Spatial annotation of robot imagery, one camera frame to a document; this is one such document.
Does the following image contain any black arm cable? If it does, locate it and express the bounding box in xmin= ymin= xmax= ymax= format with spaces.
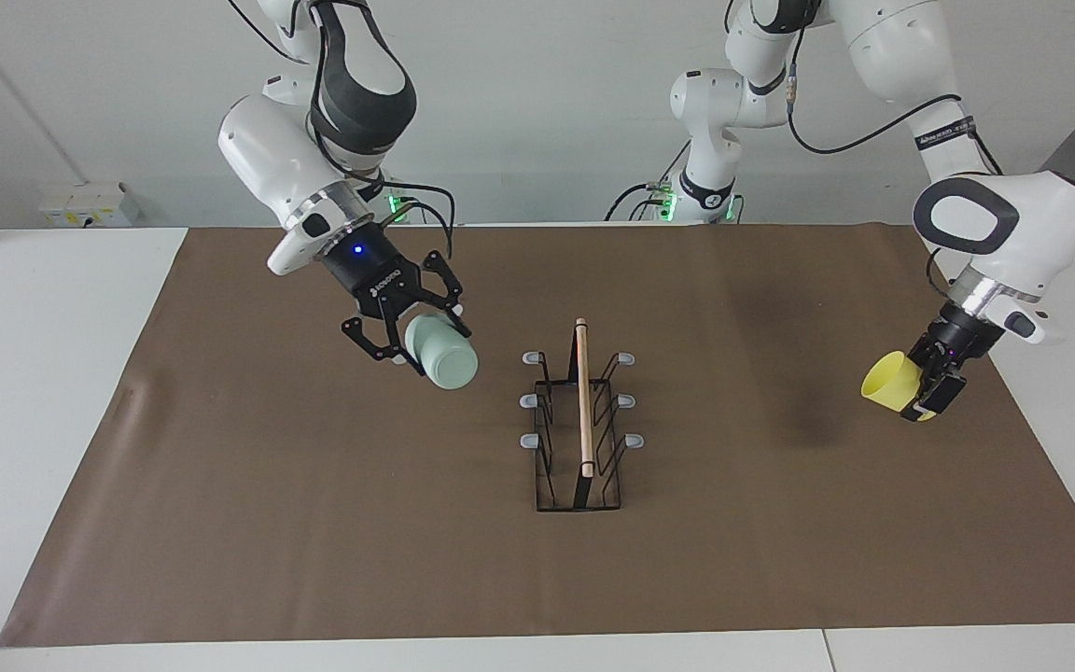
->
xmin=225 ymin=0 xmax=457 ymax=260
xmin=783 ymin=51 xmax=1007 ymax=180

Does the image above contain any light green cup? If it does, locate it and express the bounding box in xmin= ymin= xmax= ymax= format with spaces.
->
xmin=404 ymin=313 xmax=481 ymax=392

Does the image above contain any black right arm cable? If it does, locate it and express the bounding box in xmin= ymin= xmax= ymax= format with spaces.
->
xmin=225 ymin=0 xmax=457 ymax=260

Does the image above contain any black wire cup rack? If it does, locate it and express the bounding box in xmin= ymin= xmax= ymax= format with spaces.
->
xmin=520 ymin=317 xmax=646 ymax=513

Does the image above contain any brown paper mat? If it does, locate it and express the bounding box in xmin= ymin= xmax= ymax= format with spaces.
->
xmin=0 ymin=224 xmax=1075 ymax=648

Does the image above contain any black base cable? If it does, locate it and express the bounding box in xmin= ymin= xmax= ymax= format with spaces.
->
xmin=605 ymin=140 xmax=688 ymax=222

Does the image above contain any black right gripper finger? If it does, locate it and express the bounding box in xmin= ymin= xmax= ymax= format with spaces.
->
xmin=418 ymin=248 xmax=474 ymax=340
xmin=341 ymin=313 xmax=410 ymax=368

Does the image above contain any white wall socket box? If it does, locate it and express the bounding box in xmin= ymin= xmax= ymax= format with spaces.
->
xmin=38 ymin=182 xmax=142 ymax=228

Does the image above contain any yellow cup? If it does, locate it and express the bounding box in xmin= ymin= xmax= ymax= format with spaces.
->
xmin=860 ymin=350 xmax=939 ymax=424

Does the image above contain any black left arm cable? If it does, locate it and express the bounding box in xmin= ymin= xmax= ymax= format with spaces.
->
xmin=783 ymin=51 xmax=1007 ymax=180

